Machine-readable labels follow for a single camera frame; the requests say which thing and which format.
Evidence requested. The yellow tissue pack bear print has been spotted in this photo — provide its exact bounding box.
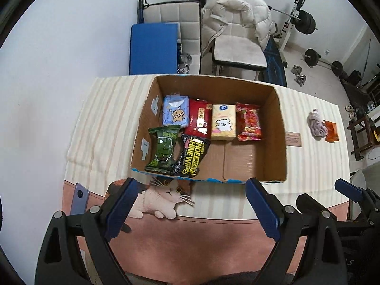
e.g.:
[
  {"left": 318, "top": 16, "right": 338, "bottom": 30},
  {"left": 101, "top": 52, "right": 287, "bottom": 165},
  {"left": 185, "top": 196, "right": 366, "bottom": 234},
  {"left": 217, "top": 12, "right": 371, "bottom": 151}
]
[{"left": 211, "top": 104, "right": 236, "bottom": 141}]

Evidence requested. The white quilted bench pad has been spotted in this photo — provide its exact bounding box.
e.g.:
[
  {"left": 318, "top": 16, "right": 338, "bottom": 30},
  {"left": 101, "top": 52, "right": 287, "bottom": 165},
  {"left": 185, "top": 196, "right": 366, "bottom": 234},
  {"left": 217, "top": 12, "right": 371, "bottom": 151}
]
[{"left": 143, "top": 1, "right": 202, "bottom": 75}]

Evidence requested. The grey crumpled cloth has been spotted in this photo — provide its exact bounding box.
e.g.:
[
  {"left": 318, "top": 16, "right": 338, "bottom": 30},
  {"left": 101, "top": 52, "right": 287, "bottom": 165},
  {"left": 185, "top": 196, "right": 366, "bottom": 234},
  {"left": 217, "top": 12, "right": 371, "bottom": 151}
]
[{"left": 307, "top": 109, "right": 328, "bottom": 139}]

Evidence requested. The dark wooden stool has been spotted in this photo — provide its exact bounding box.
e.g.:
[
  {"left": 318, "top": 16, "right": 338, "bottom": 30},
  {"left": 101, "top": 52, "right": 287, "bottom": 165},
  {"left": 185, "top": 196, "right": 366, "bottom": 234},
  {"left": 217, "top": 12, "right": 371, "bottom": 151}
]
[{"left": 347, "top": 114, "right": 379, "bottom": 161}]

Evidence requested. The blue wet wipes pack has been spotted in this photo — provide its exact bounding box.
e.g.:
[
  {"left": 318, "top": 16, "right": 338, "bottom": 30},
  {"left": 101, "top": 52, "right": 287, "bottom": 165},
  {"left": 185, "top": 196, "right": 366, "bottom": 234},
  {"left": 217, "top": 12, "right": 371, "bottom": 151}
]
[{"left": 162, "top": 94, "right": 189, "bottom": 129}]

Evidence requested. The small brown card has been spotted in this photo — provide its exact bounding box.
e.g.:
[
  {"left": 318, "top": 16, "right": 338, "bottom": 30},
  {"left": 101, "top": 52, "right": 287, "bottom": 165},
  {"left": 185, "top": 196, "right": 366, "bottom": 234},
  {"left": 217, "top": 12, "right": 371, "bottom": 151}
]
[{"left": 285, "top": 132, "right": 302, "bottom": 147}]

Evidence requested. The purple smartphone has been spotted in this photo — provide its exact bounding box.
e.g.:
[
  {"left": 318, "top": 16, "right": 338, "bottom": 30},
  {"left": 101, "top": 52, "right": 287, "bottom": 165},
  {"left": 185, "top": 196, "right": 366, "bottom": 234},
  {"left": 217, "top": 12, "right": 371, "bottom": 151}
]
[{"left": 70, "top": 183, "right": 90, "bottom": 215}]

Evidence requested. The chrome dumbbell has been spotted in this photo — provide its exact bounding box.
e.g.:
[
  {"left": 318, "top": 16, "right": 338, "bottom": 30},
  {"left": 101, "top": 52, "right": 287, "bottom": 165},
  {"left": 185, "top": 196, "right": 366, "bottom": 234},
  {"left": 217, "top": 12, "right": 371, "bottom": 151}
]
[{"left": 290, "top": 65, "right": 307, "bottom": 87}]

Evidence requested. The red tissue pack gold label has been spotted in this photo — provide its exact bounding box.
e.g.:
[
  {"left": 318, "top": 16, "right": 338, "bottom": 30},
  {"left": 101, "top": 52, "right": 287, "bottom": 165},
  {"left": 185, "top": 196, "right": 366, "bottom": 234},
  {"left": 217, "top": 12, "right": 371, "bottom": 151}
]
[{"left": 184, "top": 99, "right": 213, "bottom": 139}]

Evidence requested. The barbell with black plates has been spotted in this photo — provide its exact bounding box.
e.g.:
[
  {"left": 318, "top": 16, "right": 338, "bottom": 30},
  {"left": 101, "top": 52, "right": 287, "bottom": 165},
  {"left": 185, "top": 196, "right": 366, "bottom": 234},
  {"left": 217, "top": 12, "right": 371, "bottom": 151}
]
[{"left": 269, "top": 6, "right": 316, "bottom": 35}]

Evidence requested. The green wipes pack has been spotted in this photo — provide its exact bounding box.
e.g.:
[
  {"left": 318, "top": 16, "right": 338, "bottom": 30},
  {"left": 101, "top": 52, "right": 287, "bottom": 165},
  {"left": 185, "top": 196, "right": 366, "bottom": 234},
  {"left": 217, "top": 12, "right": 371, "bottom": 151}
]
[{"left": 145, "top": 125, "right": 180, "bottom": 175}]

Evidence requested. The black floor barbell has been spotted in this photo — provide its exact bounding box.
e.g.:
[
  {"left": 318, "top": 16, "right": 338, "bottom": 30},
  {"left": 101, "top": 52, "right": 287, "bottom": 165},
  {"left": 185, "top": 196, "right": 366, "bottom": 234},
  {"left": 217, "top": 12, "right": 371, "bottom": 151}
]
[{"left": 303, "top": 48, "right": 344, "bottom": 77}]

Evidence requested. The white puffer jacket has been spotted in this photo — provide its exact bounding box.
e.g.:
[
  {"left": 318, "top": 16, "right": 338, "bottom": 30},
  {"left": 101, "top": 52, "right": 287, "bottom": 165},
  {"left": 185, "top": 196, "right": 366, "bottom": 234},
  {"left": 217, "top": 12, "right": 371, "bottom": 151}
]
[{"left": 201, "top": 0, "right": 274, "bottom": 54}]

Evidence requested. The red patterned snack pack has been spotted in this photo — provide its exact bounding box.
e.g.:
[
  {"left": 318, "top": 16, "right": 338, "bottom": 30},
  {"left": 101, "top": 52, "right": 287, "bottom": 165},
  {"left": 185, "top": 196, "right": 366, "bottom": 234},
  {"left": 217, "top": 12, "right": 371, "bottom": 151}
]
[{"left": 236, "top": 103, "right": 262, "bottom": 142}]

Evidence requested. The black shoe shine wipes pack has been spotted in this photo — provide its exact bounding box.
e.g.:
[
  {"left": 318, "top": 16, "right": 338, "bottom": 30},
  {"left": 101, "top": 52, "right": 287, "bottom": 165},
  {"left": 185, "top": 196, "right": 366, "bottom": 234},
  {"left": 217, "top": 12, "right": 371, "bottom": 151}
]
[{"left": 171, "top": 134, "right": 211, "bottom": 178}]

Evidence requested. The white cushioned chair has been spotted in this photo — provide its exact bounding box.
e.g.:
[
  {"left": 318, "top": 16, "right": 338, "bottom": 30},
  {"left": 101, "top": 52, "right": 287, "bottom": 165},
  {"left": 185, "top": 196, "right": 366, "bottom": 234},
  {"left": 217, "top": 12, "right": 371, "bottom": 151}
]
[{"left": 212, "top": 35, "right": 267, "bottom": 75}]

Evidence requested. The blue folded exercise mat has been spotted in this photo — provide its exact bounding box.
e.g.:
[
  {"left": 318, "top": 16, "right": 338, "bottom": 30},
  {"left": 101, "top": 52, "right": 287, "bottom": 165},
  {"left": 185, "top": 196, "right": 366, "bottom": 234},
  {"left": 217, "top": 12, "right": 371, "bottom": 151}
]
[{"left": 129, "top": 23, "right": 178, "bottom": 75}]

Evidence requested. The orange snack packet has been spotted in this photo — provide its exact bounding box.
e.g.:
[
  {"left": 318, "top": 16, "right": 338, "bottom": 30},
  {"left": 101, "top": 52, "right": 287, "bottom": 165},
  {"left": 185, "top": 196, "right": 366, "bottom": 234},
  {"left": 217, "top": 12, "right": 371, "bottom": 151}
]
[{"left": 324, "top": 120, "right": 339, "bottom": 143}]

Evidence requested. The brown cardboard box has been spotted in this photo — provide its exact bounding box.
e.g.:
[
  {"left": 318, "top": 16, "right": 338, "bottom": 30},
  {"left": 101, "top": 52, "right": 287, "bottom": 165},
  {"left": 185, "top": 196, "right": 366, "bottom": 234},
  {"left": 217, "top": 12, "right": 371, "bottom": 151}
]
[{"left": 131, "top": 75, "right": 287, "bottom": 183}]

